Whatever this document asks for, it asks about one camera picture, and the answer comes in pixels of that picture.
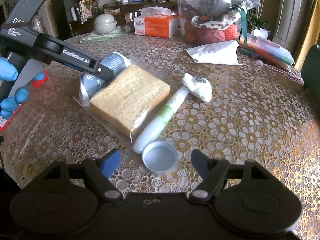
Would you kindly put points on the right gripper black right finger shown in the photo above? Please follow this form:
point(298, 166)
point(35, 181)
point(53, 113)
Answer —
point(213, 173)

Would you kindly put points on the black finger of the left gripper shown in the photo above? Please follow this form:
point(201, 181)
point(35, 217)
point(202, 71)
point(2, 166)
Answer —
point(85, 62)

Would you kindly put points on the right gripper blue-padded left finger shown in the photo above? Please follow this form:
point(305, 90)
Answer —
point(97, 173)

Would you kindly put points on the bagged bread slice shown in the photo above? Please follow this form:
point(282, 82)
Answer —
point(130, 101)

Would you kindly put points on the green white tube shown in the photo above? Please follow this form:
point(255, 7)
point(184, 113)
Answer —
point(161, 119)

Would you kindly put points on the blue gloved left hand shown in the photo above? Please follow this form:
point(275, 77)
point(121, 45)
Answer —
point(9, 73)

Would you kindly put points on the folded green cloth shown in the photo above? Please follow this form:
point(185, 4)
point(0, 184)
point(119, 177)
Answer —
point(95, 37)

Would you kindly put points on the red cardboard shoe box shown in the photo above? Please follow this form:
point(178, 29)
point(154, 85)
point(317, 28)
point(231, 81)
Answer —
point(23, 95)

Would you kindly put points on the grey-green round ceramic pot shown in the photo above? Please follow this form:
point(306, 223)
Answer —
point(104, 24)

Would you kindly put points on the dark side cabinet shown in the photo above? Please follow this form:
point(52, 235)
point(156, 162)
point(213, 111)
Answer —
point(63, 16)

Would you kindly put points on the wooden tv cabinet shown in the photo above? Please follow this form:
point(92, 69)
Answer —
point(122, 12)

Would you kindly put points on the orange tissue box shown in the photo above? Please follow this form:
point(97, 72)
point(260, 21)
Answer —
point(156, 22)

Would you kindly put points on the lace tablecloth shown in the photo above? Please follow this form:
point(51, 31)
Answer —
point(256, 113)

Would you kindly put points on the red basket of fruit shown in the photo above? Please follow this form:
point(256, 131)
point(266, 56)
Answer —
point(203, 35)

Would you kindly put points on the stack of coloured folders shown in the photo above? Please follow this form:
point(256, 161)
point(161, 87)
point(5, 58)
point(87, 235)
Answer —
point(266, 51)

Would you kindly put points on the green orange mini appliance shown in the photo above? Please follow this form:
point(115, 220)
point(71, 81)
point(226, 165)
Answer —
point(310, 72)

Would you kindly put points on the potted green tree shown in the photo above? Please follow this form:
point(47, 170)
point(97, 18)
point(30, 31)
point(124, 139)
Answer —
point(254, 21)

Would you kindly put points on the yellow curtain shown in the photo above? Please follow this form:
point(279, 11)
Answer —
point(310, 37)

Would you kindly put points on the white standing air conditioner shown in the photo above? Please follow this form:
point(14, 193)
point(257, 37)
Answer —
point(292, 22)

